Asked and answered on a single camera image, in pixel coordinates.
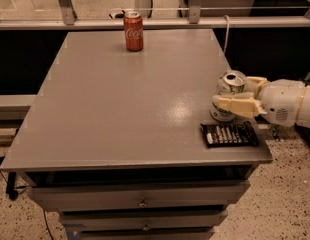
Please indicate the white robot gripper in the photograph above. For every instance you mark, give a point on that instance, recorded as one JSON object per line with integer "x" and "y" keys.
{"x": 280, "y": 101}

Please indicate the green white 7up can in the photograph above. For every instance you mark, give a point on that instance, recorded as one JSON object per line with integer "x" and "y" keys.
{"x": 230, "y": 82}

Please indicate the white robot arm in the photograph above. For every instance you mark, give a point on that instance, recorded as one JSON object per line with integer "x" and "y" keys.
{"x": 303, "y": 112}

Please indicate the black rxbar chocolate bar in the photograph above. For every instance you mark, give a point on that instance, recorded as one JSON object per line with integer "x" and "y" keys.
{"x": 229, "y": 135}

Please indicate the red coca-cola can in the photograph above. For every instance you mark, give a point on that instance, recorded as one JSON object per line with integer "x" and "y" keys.
{"x": 133, "y": 29}

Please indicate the grey drawer cabinet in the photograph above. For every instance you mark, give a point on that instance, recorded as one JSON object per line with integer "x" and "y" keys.
{"x": 113, "y": 140}

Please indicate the metal railing frame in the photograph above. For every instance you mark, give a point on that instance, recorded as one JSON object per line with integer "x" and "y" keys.
{"x": 99, "y": 15}

